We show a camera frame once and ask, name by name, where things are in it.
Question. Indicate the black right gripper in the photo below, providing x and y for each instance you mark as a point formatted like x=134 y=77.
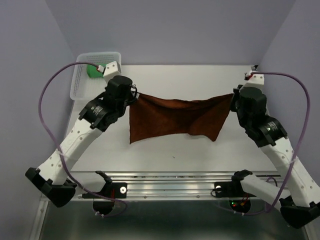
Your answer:
x=238 y=93

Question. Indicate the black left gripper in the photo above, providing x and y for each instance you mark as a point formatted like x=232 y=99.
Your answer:
x=132 y=98

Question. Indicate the green microfiber towel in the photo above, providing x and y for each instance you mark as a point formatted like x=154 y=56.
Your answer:
x=92 y=72

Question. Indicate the brown microfiber towel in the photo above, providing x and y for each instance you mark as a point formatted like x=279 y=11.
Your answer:
x=152 y=117

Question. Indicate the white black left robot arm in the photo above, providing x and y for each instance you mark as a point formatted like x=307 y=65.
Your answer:
x=52 y=178

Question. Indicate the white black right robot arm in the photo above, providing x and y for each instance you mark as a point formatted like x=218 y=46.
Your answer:
x=299 y=203

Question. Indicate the white perforated plastic basket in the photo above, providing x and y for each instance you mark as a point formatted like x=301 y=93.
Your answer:
x=84 y=87

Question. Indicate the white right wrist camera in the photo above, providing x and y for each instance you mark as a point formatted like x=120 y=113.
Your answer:
x=254 y=79

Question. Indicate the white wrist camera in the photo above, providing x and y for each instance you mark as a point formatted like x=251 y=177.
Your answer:
x=110 y=70
x=254 y=79

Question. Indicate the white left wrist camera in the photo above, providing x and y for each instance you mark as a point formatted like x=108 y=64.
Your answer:
x=110 y=70

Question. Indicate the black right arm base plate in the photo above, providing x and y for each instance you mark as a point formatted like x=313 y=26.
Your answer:
x=233 y=188

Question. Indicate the aluminium mounting rail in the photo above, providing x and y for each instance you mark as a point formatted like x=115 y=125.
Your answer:
x=167 y=185

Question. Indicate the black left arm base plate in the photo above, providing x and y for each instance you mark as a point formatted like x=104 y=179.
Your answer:
x=107 y=189

